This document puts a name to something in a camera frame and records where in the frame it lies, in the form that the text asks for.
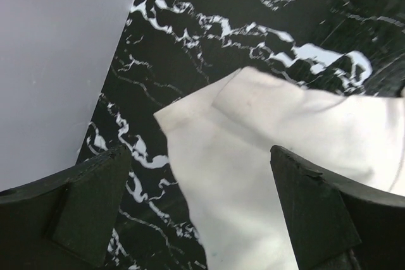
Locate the white t shirt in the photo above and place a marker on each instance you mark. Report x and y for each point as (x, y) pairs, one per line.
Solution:
(219, 140)

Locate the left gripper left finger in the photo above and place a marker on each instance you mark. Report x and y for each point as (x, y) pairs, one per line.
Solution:
(65, 220)

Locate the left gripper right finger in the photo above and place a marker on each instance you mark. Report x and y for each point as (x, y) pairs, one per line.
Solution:
(335, 222)

